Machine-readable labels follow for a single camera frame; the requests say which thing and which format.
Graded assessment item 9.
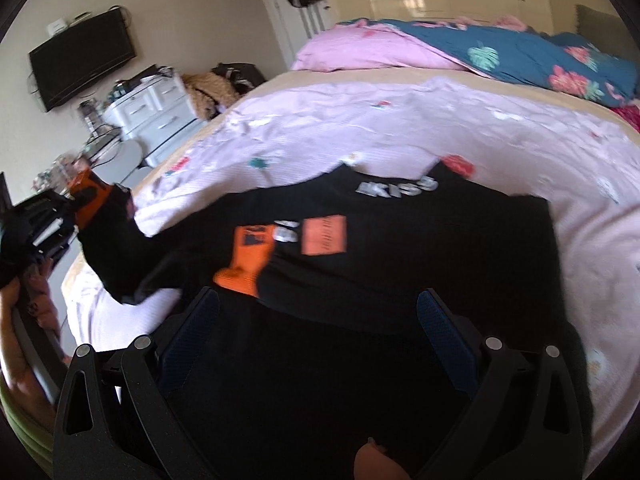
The black printed t-shirt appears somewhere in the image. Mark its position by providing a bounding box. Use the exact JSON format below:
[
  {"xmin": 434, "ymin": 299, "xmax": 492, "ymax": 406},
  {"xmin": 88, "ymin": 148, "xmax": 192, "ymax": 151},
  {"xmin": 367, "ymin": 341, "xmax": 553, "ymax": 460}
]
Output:
[{"xmin": 70, "ymin": 162, "xmax": 596, "ymax": 480}]

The pink printed bedsheet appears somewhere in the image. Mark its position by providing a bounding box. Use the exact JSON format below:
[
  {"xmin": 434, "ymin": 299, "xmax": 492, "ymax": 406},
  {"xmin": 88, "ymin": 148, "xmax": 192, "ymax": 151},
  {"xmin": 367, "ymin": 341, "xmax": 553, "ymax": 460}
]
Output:
[{"xmin": 62, "ymin": 77, "xmax": 640, "ymax": 476}]

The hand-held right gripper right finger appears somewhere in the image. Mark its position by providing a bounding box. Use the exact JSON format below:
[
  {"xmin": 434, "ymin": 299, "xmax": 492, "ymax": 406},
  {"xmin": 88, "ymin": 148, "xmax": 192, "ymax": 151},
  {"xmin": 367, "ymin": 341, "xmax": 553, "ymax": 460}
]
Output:
[{"xmin": 416, "ymin": 287, "xmax": 585, "ymax": 480}]

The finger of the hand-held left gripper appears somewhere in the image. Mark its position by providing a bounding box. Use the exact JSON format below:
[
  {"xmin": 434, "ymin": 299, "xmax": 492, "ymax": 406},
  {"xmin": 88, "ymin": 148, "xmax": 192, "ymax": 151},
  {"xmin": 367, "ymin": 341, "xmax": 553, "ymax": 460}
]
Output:
[{"xmin": 22, "ymin": 192, "xmax": 78, "ymax": 266}]

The brown fuzzy clothing pile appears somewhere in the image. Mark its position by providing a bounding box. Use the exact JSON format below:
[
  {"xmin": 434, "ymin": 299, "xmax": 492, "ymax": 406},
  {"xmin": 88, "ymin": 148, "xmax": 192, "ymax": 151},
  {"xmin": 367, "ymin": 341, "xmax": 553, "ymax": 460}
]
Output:
[{"xmin": 182, "ymin": 72, "xmax": 241, "ymax": 121}]

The white door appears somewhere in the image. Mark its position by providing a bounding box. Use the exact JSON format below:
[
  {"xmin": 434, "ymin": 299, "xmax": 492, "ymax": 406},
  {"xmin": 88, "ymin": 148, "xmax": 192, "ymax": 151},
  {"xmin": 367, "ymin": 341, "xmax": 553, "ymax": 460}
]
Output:
[{"xmin": 252, "ymin": 0, "xmax": 341, "ymax": 68}]

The beige bed mattress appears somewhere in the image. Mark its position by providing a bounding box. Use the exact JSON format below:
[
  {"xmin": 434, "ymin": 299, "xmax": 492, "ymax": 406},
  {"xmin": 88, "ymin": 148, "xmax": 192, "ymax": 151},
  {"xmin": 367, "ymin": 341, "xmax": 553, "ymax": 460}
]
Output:
[{"xmin": 62, "ymin": 67, "xmax": 640, "ymax": 291}]

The black bag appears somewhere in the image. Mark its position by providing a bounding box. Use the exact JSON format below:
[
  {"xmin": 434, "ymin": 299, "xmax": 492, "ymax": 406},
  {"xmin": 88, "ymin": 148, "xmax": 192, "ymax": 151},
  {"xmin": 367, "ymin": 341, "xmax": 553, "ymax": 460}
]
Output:
[{"xmin": 212, "ymin": 62, "xmax": 266, "ymax": 96}]

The white chest of drawers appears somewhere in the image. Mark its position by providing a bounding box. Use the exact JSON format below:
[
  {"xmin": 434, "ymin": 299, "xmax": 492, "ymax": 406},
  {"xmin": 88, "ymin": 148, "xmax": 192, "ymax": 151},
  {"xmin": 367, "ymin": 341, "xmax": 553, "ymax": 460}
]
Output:
[{"xmin": 102, "ymin": 72, "xmax": 211, "ymax": 168}]

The pink and blue floral quilt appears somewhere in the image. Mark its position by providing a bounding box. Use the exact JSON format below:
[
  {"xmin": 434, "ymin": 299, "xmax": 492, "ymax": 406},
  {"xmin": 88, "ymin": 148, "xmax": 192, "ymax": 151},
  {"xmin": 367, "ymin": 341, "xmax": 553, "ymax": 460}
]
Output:
[{"xmin": 291, "ymin": 16, "xmax": 640, "ymax": 107}]

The black wall television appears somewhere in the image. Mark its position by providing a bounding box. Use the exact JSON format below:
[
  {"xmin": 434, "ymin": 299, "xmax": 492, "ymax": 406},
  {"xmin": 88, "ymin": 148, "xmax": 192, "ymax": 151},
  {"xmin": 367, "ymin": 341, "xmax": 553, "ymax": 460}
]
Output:
[{"xmin": 28, "ymin": 8, "xmax": 137, "ymax": 112}]

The person's right hand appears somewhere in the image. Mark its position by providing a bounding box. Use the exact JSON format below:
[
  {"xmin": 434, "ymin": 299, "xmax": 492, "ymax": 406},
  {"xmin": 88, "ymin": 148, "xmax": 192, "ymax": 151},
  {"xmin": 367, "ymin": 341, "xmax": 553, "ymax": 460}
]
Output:
[{"xmin": 354, "ymin": 437, "xmax": 407, "ymax": 480}]

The person's left hand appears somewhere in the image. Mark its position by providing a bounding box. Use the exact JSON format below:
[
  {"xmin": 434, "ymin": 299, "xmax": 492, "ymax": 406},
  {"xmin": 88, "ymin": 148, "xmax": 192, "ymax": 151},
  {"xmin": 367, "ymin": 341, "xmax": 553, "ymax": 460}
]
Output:
[{"xmin": 21, "ymin": 257, "xmax": 62, "ymax": 341}]

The red patterned pillow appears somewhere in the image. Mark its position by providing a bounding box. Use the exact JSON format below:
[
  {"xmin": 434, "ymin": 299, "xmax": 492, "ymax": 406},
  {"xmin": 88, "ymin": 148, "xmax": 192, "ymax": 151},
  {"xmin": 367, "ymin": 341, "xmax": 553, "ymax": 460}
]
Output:
[{"xmin": 611, "ymin": 102, "xmax": 640, "ymax": 133}]

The grey padded headboard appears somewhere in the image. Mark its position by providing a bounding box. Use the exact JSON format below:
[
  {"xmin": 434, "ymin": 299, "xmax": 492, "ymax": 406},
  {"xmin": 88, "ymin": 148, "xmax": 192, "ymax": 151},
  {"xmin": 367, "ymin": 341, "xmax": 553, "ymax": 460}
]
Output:
[{"xmin": 575, "ymin": 4, "xmax": 626, "ymax": 56}]

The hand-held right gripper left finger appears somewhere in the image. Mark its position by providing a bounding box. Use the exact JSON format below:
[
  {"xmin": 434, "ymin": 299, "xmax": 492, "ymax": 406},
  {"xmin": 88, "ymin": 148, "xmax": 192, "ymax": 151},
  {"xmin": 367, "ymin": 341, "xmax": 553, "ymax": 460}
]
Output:
[{"xmin": 52, "ymin": 286, "xmax": 221, "ymax": 480}]

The white round stool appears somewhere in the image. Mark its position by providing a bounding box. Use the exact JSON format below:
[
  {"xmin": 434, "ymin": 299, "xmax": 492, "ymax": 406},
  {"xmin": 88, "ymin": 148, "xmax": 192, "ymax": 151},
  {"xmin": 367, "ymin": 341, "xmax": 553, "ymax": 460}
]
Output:
[{"xmin": 97, "ymin": 140, "xmax": 143, "ymax": 186}]

